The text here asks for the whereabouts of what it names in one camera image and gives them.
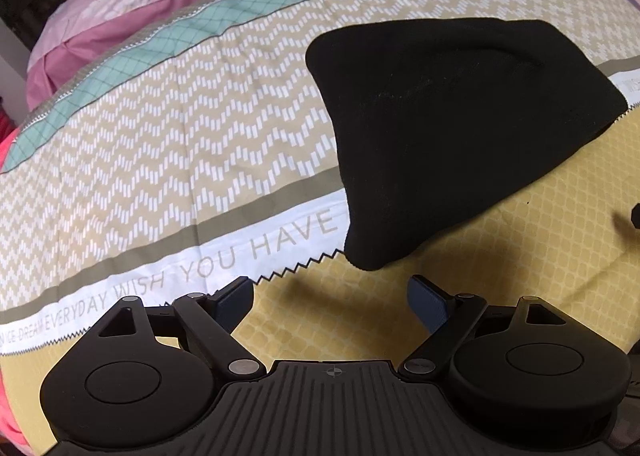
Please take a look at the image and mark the black pants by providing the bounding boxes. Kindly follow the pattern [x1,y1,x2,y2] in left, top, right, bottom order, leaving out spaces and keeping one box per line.
[305,18,627,271]

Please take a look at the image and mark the patterned quilt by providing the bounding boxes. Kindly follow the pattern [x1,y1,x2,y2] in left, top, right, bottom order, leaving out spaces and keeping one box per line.
[1,0,639,455]

